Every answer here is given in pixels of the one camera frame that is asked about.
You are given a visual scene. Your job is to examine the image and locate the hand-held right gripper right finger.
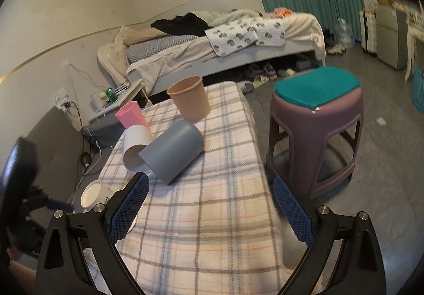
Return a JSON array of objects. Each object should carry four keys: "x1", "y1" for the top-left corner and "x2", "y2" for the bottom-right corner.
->
[{"x1": 272, "y1": 176, "x2": 387, "y2": 295}]

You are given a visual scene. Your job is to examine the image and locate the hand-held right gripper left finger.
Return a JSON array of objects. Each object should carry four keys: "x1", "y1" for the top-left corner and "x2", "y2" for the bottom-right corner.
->
[{"x1": 35, "y1": 172, "x2": 150, "y2": 295}]

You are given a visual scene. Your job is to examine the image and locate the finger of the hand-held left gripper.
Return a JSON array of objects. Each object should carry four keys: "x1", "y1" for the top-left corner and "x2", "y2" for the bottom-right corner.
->
[{"x1": 42, "y1": 199, "x2": 75, "y2": 215}]

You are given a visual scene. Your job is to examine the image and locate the grey cup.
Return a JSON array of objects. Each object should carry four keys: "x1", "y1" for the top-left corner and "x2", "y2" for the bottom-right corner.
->
[{"x1": 138, "y1": 119, "x2": 205, "y2": 186}]

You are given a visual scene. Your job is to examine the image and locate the white cup at table edge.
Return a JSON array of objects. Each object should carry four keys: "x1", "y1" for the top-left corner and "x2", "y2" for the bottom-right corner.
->
[{"x1": 80, "y1": 180, "x2": 115, "y2": 213}]

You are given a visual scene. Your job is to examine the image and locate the pink cup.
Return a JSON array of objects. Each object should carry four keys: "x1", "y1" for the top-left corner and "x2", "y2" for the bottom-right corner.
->
[{"x1": 115, "y1": 101, "x2": 152, "y2": 132}]

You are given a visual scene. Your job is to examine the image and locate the tan cup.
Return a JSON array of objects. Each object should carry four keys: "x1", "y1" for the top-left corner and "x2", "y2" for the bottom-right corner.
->
[{"x1": 166, "y1": 75, "x2": 212, "y2": 123}]

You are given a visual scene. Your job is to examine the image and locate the plaid tablecloth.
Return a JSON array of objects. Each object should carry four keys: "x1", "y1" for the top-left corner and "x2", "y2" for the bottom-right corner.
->
[{"x1": 83, "y1": 81, "x2": 315, "y2": 295}]

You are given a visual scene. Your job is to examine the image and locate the purple plastic stool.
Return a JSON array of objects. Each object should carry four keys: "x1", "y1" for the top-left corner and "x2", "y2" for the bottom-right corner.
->
[{"x1": 265, "y1": 83, "x2": 365, "y2": 198}]

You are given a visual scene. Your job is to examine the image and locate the white nightstand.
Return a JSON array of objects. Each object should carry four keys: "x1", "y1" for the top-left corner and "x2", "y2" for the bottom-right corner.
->
[{"x1": 87, "y1": 78, "x2": 150, "y2": 124}]

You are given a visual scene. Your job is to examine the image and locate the teal stool cushion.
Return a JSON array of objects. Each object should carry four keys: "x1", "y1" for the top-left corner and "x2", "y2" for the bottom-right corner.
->
[{"x1": 274, "y1": 66, "x2": 361, "y2": 109}]

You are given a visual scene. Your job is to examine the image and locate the row of shoes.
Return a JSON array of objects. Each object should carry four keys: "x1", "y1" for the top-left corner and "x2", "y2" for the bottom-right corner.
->
[{"x1": 228, "y1": 61, "x2": 299, "y2": 94}]

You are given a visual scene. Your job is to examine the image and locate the checkered grey pillow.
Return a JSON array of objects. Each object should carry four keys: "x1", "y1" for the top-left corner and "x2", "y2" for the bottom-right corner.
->
[{"x1": 127, "y1": 34, "x2": 200, "y2": 64}]

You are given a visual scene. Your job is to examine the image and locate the pair of white shoes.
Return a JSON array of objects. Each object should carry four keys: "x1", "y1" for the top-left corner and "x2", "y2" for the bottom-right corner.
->
[{"x1": 326, "y1": 43, "x2": 347, "y2": 56}]

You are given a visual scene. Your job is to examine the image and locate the beige pillow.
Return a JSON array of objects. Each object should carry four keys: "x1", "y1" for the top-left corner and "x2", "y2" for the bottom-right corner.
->
[{"x1": 118, "y1": 25, "x2": 173, "y2": 48}]

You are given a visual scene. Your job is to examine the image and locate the blue laundry basket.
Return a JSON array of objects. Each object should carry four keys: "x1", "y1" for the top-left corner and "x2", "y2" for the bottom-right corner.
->
[{"x1": 411, "y1": 67, "x2": 424, "y2": 114}]

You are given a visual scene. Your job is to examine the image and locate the cream blanket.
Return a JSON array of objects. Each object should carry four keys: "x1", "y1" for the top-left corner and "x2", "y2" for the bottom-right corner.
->
[{"x1": 126, "y1": 10, "x2": 327, "y2": 90}]

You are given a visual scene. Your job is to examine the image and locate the clear water jug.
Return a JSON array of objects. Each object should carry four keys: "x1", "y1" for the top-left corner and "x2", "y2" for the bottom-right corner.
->
[{"x1": 333, "y1": 18, "x2": 355, "y2": 49}]

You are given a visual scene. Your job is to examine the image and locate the printed white mat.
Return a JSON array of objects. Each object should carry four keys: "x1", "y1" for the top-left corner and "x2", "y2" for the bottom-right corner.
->
[{"x1": 204, "y1": 17, "x2": 287, "y2": 57}]

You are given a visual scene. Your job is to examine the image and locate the black garment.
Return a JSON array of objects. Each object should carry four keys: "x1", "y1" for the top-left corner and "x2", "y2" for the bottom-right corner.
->
[{"x1": 151, "y1": 12, "x2": 216, "y2": 38}]

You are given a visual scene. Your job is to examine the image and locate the white table leg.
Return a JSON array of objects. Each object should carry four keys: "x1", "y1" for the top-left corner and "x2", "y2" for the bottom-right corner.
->
[{"x1": 404, "y1": 28, "x2": 420, "y2": 82}]

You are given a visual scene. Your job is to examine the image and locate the grey cabinet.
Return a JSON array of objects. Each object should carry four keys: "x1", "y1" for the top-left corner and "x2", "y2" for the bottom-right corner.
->
[{"x1": 374, "y1": 4, "x2": 410, "y2": 71}]

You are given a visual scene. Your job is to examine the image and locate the black cable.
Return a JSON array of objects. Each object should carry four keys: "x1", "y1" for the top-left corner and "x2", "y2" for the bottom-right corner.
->
[{"x1": 65, "y1": 101, "x2": 102, "y2": 167}]

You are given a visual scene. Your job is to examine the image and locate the wall power outlet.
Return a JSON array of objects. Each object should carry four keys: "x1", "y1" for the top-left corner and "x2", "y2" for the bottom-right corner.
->
[{"x1": 53, "y1": 91, "x2": 72, "y2": 114}]

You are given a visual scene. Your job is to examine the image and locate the bed with white frame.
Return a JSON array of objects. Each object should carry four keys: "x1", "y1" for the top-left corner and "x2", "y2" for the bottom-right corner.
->
[{"x1": 97, "y1": 10, "x2": 327, "y2": 97}]

